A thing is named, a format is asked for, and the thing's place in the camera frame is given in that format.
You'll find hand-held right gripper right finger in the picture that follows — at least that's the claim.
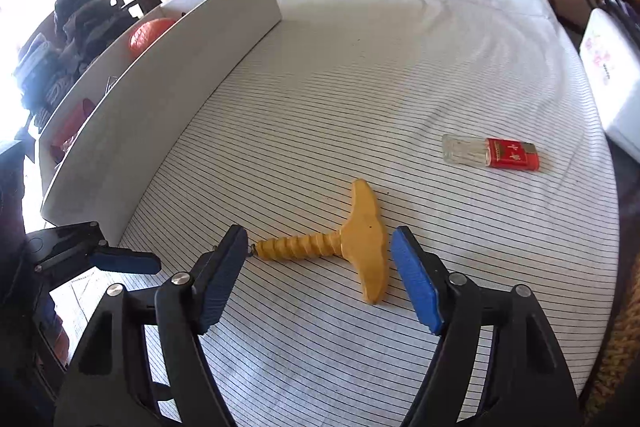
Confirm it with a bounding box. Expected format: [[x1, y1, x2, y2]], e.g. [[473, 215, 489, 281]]
[[390, 226, 583, 427]]

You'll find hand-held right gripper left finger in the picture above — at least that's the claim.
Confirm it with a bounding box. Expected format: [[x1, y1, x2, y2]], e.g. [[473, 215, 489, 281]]
[[52, 224, 249, 427]]

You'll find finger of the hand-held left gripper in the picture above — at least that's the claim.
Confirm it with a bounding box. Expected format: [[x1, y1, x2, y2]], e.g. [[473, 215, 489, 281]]
[[26, 222, 162, 283]]

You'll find white storage box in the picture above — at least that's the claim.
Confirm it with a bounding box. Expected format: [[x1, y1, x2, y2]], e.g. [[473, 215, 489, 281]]
[[37, 0, 283, 244]]

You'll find red item in box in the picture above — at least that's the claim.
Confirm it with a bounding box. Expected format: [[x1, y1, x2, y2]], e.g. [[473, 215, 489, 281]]
[[49, 99, 94, 161]]

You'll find striped white tablecloth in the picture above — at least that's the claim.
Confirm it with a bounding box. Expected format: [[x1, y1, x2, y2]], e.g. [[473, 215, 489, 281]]
[[50, 0, 622, 427]]

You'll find wicker basket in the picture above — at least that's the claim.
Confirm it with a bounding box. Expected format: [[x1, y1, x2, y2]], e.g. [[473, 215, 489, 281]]
[[582, 299, 640, 420]]

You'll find pile of dark clothes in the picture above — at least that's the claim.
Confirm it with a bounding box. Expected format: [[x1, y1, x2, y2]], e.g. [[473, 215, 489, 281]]
[[12, 0, 139, 128]]

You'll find orange mesh ball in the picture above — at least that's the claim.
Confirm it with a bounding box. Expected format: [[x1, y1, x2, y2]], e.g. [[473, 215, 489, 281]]
[[128, 18, 177, 60]]

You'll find white case with black handles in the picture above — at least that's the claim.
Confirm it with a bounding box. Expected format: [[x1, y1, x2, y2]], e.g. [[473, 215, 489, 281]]
[[579, 0, 640, 154]]

